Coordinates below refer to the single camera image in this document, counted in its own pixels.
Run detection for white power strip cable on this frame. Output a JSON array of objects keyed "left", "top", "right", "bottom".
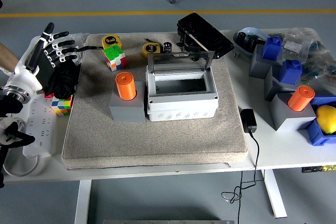
[{"left": 2, "top": 153, "right": 40, "bottom": 177}]

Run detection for black power adapter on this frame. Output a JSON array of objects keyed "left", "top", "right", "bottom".
[{"left": 240, "top": 108, "right": 258, "bottom": 134}]

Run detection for orange cylinder battery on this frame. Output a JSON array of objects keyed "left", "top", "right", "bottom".
[
  {"left": 287, "top": 86, "right": 316, "bottom": 112},
  {"left": 115, "top": 72, "right": 137, "bottom": 101}
]

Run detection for blue bottle-shaped block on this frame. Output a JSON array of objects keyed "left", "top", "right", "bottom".
[
  {"left": 278, "top": 59, "right": 303, "bottom": 84},
  {"left": 261, "top": 36, "right": 283, "bottom": 61}
]

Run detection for rubik's cube yellow face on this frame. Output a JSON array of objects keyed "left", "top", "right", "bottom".
[{"left": 51, "top": 95, "right": 74, "bottom": 117}]

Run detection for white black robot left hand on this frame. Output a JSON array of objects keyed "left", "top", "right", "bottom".
[{"left": 1, "top": 22, "right": 81, "bottom": 97}]

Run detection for white power strip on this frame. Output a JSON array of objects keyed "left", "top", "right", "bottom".
[{"left": 22, "top": 95, "right": 57, "bottom": 158}]

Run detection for black strap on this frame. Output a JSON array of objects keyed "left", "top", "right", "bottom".
[{"left": 68, "top": 46, "right": 104, "bottom": 53}]

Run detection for light blue bowl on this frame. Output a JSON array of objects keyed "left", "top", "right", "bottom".
[{"left": 233, "top": 26, "right": 271, "bottom": 57}]

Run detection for black hard case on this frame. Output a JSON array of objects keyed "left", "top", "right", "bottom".
[{"left": 176, "top": 12, "right": 235, "bottom": 60}]

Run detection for table control panel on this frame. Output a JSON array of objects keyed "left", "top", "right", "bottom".
[{"left": 301, "top": 165, "right": 336, "bottom": 174}]

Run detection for white electrical box clear lid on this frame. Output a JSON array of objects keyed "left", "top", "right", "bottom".
[{"left": 145, "top": 50, "right": 219, "bottom": 122}]

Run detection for grey holder block round hole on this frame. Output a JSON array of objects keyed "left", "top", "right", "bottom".
[{"left": 109, "top": 81, "right": 146, "bottom": 123}]

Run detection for white table leg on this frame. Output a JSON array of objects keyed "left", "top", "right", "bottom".
[
  {"left": 261, "top": 169, "right": 287, "bottom": 219},
  {"left": 74, "top": 180, "right": 92, "bottom": 224}
]

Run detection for rubik's cube green face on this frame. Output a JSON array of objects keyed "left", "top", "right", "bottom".
[{"left": 101, "top": 45, "right": 127, "bottom": 72}]

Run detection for yellow lemon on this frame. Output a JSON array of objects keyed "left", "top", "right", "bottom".
[{"left": 314, "top": 104, "right": 336, "bottom": 135}]

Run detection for yellow tape measure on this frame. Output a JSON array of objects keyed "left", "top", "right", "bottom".
[
  {"left": 101, "top": 34, "right": 123, "bottom": 50},
  {"left": 142, "top": 42, "right": 162, "bottom": 59}
]

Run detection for black adapter cord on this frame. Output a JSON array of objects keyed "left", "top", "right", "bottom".
[{"left": 221, "top": 131, "right": 266, "bottom": 224}]

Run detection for blue storage bin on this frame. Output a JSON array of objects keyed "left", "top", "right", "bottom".
[{"left": 298, "top": 95, "right": 336, "bottom": 146}]

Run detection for grey-brown mat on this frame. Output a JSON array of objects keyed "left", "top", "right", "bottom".
[{"left": 61, "top": 32, "right": 249, "bottom": 170}]

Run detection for clear plastic bags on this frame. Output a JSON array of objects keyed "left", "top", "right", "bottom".
[{"left": 59, "top": 33, "right": 90, "bottom": 66}]

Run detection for black cloth bundle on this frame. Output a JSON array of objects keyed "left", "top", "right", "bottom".
[{"left": 51, "top": 61, "right": 79, "bottom": 99}]

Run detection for clear bags of parts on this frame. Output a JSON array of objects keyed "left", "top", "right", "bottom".
[{"left": 269, "top": 27, "right": 336, "bottom": 96}]

